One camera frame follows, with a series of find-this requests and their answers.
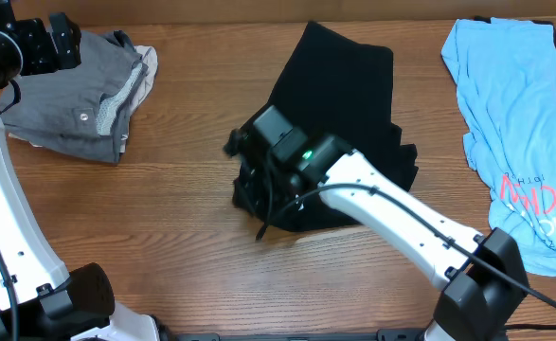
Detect black t-shirt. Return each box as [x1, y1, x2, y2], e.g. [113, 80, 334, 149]
[232, 22, 418, 232]

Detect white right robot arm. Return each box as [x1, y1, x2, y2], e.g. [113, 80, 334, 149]
[224, 106, 529, 340]

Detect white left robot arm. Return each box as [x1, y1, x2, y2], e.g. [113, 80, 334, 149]
[0, 1, 172, 340]

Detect folded grey shorts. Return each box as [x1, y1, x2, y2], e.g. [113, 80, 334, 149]
[0, 29, 146, 165]

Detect light blue printed t-shirt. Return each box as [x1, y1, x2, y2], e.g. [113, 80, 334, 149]
[441, 18, 556, 277]

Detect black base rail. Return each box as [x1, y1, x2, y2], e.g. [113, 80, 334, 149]
[175, 328, 424, 341]

